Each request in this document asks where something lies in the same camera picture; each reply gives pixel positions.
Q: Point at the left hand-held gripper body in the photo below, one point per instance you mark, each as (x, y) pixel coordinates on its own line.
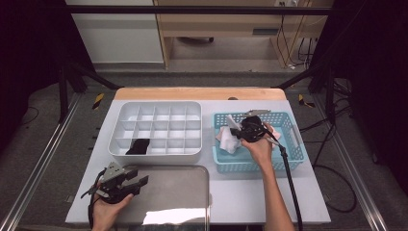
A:
(114, 187)

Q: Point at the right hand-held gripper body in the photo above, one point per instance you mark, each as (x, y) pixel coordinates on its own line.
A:
(253, 128)

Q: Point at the blue perforated plastic basket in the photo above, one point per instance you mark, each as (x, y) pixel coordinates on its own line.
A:
(231, 160)

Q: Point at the white compartment organizer box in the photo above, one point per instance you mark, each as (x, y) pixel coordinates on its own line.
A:
(166, 122)

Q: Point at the person's right hand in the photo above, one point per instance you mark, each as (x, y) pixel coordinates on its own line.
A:
(263, 152)

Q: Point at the person's left hand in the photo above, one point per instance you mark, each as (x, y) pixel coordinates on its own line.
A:
(107, 216)

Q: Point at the dark round table grommet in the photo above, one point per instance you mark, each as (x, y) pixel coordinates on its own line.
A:
(233, 98)

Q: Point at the light wooden table board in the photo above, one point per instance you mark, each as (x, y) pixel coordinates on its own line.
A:
(192, 93)

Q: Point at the yellow and black tape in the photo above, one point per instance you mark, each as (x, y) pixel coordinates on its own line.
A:
(98, 101)
(303, 101)

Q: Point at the grey desk label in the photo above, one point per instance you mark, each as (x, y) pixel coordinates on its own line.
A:
(264, 31)

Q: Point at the wooden desk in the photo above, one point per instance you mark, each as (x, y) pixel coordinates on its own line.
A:
(224, 24)

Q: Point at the white power strip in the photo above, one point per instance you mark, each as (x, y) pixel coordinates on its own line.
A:
(288, 2)

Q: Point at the white cabinet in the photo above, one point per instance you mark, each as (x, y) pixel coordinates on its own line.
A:
(118, 38)

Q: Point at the black curtain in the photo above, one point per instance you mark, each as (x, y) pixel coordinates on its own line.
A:
(378, 64)
(25, 48)

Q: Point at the black frame strut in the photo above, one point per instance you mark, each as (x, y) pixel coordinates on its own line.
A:
(298, 77)
(96, 77)

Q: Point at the aluminium floor rail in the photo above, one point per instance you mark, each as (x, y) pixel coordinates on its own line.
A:
(43, 160)
(348, 160)

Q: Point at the black horizontal frame bar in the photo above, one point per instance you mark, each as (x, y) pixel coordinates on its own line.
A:
(192, 10)

